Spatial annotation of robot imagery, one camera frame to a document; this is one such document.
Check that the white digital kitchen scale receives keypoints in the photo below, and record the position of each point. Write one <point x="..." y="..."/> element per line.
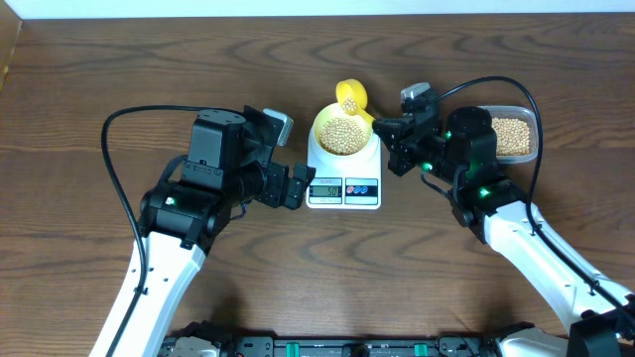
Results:
<point x="345" y="181"/>

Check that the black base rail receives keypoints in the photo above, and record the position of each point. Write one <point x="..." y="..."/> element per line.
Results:
<point x="208" y="339"/>

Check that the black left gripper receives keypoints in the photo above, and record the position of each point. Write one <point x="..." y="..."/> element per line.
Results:
<point x="289" y="196"/>

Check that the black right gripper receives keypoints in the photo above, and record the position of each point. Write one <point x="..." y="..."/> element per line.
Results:
<point x="399" y="143"/>

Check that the clear plastic container of soybeans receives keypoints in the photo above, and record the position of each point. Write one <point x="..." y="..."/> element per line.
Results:
<point x="516" y="131"/>

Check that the yellow measuring scoop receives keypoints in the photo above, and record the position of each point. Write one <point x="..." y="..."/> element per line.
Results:
<point x="352" y="98"/>

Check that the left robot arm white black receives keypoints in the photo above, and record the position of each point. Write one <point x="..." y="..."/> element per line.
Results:
<point x="229" y="164"/>

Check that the pale yellow bowl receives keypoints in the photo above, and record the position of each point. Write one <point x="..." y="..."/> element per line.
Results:
<point x="339" y="133"/>

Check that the cardboard panel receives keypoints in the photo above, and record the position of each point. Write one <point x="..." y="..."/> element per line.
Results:
<point x="10" y="29"/>

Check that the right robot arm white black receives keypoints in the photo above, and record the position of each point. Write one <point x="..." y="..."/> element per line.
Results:
<point x="595" y="311"/>

